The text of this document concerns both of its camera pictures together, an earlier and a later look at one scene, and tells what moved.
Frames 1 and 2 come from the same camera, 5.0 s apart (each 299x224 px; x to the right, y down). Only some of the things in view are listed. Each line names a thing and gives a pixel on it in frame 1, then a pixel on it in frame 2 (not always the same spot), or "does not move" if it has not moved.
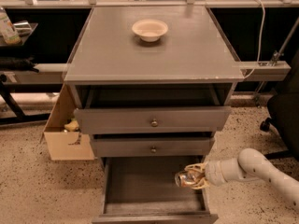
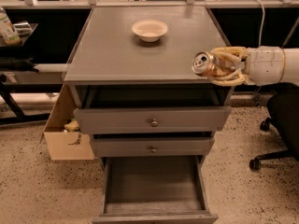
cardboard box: [65, 145] does not move
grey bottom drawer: [141, 189] does not move
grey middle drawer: [152, 147] does not move
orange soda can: [185, 178] -> [206, 63]
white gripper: [214, 173] -> [265, 65]
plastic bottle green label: [7, 29] does not move
